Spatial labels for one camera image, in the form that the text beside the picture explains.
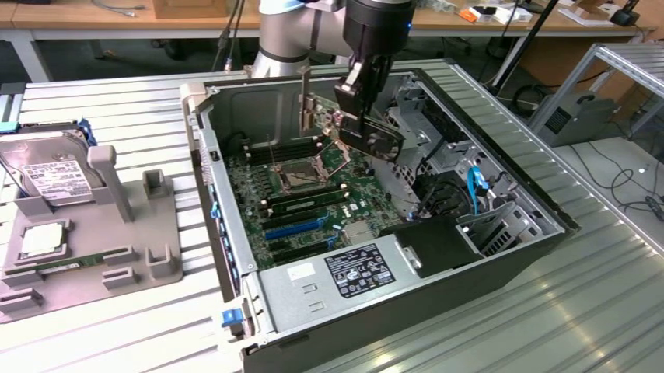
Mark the small brown cardboard box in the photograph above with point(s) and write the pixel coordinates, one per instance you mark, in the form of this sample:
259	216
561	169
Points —
591	7

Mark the white and black box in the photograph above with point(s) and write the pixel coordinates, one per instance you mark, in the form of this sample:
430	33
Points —
510	15

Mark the aluminium profile frame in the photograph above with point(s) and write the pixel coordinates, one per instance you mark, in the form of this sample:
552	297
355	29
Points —
623	58

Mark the black open PC case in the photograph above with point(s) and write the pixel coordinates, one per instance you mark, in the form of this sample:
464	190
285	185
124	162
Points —
389	334

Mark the silver metal drive cage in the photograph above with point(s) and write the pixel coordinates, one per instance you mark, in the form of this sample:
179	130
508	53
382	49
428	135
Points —
446	155

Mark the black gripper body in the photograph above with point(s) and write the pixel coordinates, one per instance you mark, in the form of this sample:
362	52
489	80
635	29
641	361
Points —
378	27

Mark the black tripod pole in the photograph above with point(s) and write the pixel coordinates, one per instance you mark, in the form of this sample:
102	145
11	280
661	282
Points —
524	42

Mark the blue expansion card retainer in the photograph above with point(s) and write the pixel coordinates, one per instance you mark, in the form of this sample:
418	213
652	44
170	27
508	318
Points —
212	211

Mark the black RAM slot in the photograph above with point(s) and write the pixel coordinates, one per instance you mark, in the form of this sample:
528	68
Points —
282	154
301	193
279	145

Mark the grey parts rack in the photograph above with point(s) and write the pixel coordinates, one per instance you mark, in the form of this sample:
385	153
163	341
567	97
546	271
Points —
83	248

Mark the long black expansion slot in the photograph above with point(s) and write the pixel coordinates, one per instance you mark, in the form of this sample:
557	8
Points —
303	252
290	222

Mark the black plastic box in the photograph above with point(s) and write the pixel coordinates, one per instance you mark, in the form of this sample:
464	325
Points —
436	248

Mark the green RAM stick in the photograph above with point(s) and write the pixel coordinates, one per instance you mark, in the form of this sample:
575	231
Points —
306	202
62	266

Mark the silver power supply unit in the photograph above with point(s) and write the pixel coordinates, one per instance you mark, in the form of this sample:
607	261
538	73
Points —
290	295

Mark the silver CPU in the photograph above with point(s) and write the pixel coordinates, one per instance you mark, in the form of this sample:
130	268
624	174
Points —
41	239

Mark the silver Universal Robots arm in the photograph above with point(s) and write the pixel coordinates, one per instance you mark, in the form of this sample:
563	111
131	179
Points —
282	35

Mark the orange packet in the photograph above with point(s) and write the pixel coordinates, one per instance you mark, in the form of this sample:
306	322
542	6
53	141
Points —
466	14

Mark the dark grey control box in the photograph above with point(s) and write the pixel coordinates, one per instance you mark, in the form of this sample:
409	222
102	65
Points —
585	120

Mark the black Nvidia graphics card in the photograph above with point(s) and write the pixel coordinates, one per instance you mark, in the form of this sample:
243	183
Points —
383	143

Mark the blue case latch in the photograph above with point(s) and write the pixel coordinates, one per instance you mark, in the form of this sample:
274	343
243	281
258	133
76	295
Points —
230	316

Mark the short black expansion slot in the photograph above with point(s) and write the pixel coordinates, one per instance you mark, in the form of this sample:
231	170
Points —
281	246

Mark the blue disk caddy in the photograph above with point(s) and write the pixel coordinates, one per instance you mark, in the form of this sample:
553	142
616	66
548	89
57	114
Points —
86	134

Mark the silver chipset heat sink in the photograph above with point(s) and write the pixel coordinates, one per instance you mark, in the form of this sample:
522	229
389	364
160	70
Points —
358	232

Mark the long wooden desk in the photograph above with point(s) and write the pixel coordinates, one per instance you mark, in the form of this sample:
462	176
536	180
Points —
430	20

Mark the CPU socket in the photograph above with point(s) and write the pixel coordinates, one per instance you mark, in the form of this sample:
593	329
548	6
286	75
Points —
301	178

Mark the thin metal locking lever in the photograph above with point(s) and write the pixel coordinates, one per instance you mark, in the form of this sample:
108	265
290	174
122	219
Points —
270	151

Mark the silver disk bay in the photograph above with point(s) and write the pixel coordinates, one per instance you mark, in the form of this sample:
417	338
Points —
497	229

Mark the green motherboard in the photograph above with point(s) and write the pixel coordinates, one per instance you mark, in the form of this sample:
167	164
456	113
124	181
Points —
363	194

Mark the flat white cardboard sheet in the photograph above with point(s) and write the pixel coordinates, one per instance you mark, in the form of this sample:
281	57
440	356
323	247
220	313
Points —
591	21

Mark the silver hard disk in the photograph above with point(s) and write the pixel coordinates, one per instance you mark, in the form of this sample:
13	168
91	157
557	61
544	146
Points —
52	175

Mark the metal socket cover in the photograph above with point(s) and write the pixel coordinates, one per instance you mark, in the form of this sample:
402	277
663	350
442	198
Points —
331	163

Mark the grey aluminium stand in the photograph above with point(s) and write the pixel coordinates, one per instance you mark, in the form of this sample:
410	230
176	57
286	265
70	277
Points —
9	101

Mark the black desk device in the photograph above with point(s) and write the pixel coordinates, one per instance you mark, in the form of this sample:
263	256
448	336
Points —
625	17

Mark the blue expansion slot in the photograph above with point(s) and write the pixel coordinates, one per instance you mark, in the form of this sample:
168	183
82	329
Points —
290	232

